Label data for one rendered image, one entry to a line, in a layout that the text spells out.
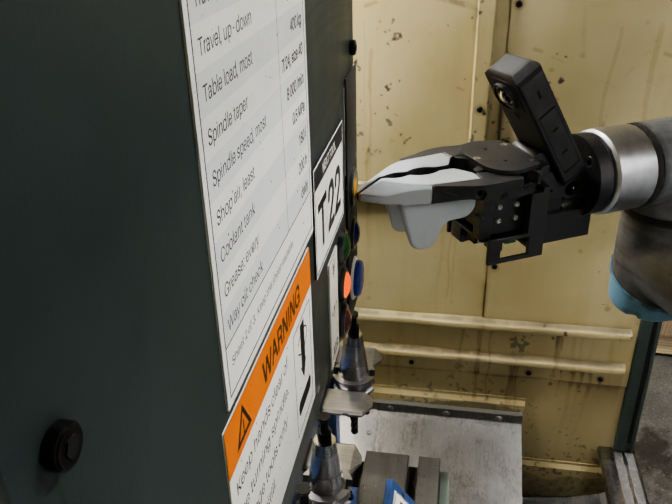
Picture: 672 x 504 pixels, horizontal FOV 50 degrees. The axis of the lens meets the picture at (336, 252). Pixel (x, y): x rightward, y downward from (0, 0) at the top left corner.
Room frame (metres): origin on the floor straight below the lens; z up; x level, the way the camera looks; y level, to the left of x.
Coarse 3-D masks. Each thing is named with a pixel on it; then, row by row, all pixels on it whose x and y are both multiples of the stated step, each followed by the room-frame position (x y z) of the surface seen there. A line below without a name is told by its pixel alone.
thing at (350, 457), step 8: (312, 440) 0.72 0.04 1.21; (344, 448) 0.70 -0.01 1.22; (352, 448) 0.70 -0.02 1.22; (344, 456) 0.69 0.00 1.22; (352, 456) 0.69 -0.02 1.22; (360, 456) 0.69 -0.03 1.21; (304, 464) 0.67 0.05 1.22; (344, 464) 0.67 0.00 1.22; (352, 464) 0.67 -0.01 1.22; (360, 464) 0.68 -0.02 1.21; (352, 472) 0.66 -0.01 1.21
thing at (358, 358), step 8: (360, 336) 0.84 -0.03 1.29; (344, 344) 0.84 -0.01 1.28; (352, 344) 0.84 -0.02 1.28; (360, 344) 0.84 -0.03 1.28; (344, 352) 0.84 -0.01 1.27; (352, 352) 0.84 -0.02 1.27; (360, 352) 0.84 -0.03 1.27; (344, 360) 0.84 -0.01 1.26; (352, 360) 0.83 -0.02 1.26; (360, 360) 0.84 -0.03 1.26; (344, 368) 0.84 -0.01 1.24; (352, 368) 0.83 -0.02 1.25; (360, 368) 0.83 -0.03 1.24; (344, 376) 0.83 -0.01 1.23; (352, 376) 0.83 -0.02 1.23; (360, 376) 0.83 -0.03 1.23
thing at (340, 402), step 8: (328, 392) 0.82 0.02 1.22; (336, 392) 0.82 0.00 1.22; (344, 392) 0.81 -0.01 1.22; (352, 392) 0.81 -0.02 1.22; (360, 392) 0.81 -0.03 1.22; (328, 400) 0.80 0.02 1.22; (336, 400) 0.80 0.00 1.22; (344, 400) 0.80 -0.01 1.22; (352, 400) 0.80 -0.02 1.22; (360, 400) 0.80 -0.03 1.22; (368, 400) 0.80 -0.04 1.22; (320, 408) 0.78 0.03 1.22; (328, 408) 0.78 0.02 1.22; (336, 408) 0.78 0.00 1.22; (344, 408) 0.78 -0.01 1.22; (352, 408) 0.78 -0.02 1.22; (360, 408) 0.78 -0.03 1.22; (368, 408) 0.78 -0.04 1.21; (352, 416) 0.77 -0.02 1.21; (360, 416) 0.77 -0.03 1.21
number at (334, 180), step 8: (336, 160) 0.44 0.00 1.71; (336, 168) 0.44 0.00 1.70; (328, 176) 0.42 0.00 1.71; (336, 176) 0.44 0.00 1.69; (328, 184) 0.41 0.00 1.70; (336, 184) 0.44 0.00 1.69; (328, 192) 0.41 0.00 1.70; (336, 192) 0.44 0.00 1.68; (328, 200) 0.41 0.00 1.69; (336, 200) 0.44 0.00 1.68; (328, 208) 0.41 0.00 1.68; (336, 208) 0.44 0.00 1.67; (328, 216) 0.41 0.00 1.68; (336, 216) 0.44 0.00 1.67; (328, 224) 0.41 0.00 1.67; (328, 232) 0.41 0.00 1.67; (328, 240) 0.41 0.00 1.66
